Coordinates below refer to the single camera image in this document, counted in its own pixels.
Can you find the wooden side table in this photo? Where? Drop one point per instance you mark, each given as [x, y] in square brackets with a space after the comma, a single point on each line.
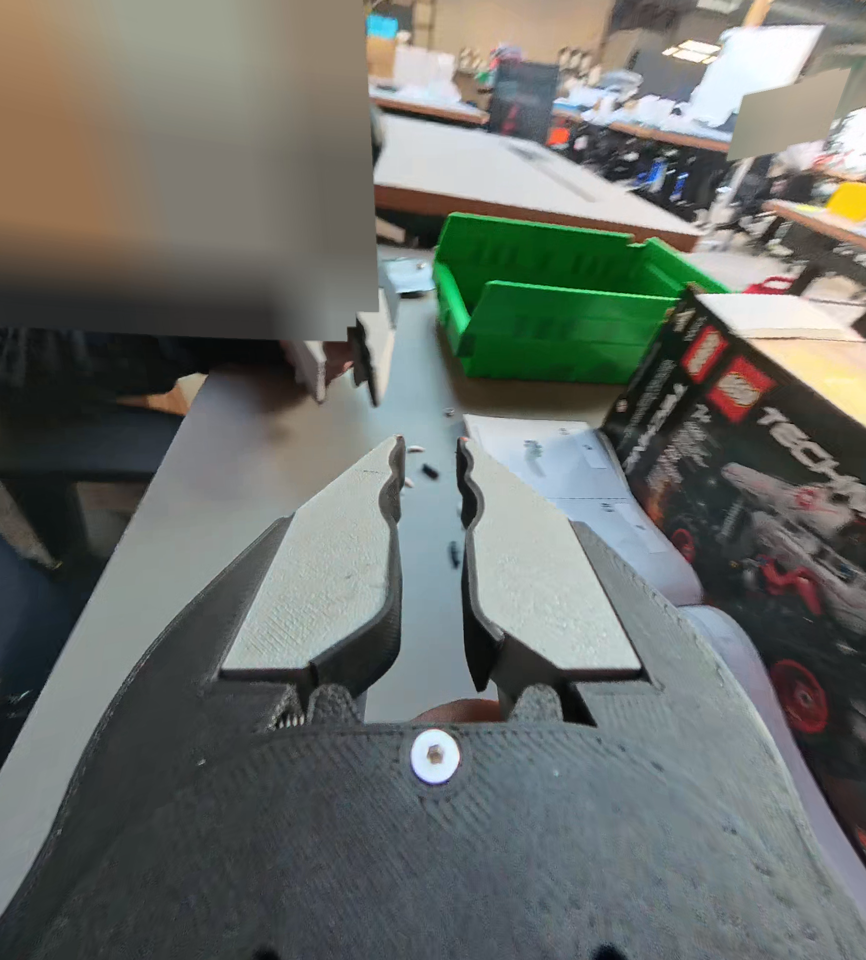
[837, 229]

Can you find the black lego set box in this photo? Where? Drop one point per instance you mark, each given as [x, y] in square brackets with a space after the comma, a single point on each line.
[777, 540]

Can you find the yellow plastic bin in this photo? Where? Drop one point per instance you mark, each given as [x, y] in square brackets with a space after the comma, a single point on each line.
[860, 201]

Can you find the cluttered long workbench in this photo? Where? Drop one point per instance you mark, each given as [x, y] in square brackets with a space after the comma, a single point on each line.
[433, 109]

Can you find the person's left forearm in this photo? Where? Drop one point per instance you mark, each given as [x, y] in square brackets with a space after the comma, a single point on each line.
[65, 367]

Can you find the black display box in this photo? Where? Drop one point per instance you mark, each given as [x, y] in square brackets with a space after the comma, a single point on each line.
[523, 97]

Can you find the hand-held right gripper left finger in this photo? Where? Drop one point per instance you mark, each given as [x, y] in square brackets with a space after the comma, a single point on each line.
[328, 577]

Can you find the green plastic storage bin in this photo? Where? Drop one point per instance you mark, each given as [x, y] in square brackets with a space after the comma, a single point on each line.
[553, 330]

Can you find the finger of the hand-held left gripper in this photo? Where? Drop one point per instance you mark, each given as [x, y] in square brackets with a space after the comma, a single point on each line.
[382, 337]
[315, 371]

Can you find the person's leg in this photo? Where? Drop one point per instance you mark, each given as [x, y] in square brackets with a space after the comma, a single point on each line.
[5, 592]

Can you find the white board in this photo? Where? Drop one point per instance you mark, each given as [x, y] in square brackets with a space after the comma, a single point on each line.
[762, 67]

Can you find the lego instruction booklet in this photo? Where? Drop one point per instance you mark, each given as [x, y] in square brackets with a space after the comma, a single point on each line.
[575, 480]

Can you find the white work table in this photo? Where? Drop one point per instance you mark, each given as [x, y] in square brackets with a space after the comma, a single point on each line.
[478, 172]

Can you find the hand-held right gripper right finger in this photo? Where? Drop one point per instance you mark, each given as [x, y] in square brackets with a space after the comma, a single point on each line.
[545, 592]

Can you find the person's left hand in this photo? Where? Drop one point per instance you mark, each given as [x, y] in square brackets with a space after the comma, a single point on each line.
[338, 370]

